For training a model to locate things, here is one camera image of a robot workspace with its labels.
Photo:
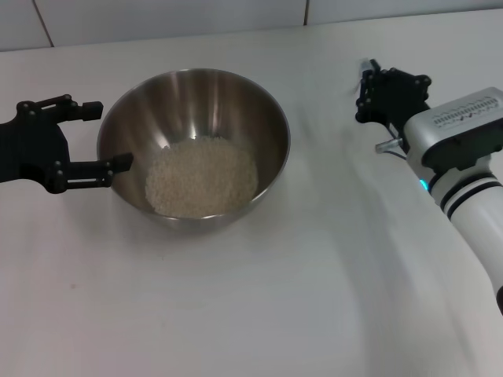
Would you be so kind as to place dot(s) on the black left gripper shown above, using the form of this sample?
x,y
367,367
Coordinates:
x,y
31,151

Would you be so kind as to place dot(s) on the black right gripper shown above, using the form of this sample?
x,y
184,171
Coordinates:
x,y
395,98

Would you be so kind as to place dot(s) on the clear plastic measuring cup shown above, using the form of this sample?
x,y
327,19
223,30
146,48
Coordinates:
x,y
365,63

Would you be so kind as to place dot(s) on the stainless steel mixing bowl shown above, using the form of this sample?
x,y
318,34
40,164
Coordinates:
x,y
188,110

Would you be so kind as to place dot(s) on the white rice grains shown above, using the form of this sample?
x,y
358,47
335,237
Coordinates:
x,y
200,176

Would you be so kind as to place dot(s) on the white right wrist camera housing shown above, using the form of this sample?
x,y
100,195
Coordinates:
x,y
452,129

